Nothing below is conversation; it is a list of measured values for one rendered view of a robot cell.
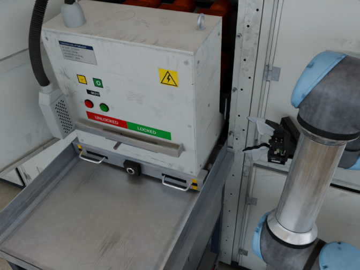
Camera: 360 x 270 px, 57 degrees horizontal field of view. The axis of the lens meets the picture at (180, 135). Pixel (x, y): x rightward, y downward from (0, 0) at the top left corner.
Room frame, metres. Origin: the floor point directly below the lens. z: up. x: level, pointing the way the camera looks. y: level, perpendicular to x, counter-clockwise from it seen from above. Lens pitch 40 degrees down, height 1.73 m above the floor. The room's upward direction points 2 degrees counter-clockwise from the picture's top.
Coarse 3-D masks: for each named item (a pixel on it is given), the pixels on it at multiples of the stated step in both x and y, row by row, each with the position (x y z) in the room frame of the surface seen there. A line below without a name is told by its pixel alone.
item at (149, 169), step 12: (84, 144) 0.97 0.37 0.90; (96, 156) 0.95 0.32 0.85; (108, 156) 0.92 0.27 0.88; (120, 156) 0.90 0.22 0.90; (144, 168) 0.86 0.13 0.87; (156, 168) 0.83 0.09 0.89; (168, 168) 0.82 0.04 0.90; (168, 180) 0.82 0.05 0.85; (180, 180) 0.80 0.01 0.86; (204, 180) 0.77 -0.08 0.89
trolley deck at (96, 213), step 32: (96, 160) 0.96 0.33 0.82; (224, 160) 0.93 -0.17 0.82; (64, 192) 0.80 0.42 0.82; (96, 192) 0.79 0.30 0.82; (128, 192) 0.79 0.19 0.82; (160, 192) 0.78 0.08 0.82; (192, 192) 0.77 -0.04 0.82; (32, 224) 0.67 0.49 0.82; (64, 224) 0.66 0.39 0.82; (96, 224) 0.66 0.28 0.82; (128, 224) 0.65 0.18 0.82; (160, 224) 0.65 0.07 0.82; (0, 256) 0.59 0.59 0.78; (32, 256) 0.55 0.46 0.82; (64, 256) 0.55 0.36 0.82; (96, 256) 0.54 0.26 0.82; (128, 256) 0.54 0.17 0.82; (160, 256) 0.53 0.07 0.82; (192, 256) 0.56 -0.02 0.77
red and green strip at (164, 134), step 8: (88, 112) 0.94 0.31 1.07; (96, 120) 0.93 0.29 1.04; (104, 120) 0.91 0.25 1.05; (112, 120) 0.90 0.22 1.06; (120, 120) 0.88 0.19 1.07; (128, 128) 0.87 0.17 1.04; (136, 128) 0.86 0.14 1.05; (144, 128) 0.85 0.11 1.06; (152, 128) 0.83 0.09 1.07; (160, 136) 0.82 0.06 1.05; (168, 136) 0.81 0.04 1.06
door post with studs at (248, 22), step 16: (240, 0) 0.98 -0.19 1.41; (256, 0) 0.96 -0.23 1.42; (240, 16) 0.98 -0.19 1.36; (256, 16) 0.96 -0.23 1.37; (240, 32) 0.98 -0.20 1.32; (256, 32) 0.95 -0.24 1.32; (240, 48) 0.98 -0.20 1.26; (256, 48) 0.95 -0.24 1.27; (240, 64) 0.97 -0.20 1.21; (240, 80) 0.97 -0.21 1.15; (240, 96) 0.97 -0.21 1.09; (240, 112) 0.96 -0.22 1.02; (240, 128) 0.96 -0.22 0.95; (240, 144) 0.96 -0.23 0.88; (240, 160) 0.95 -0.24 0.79; (240, 176) 0.95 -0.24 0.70; (224, 256) 0.96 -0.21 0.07
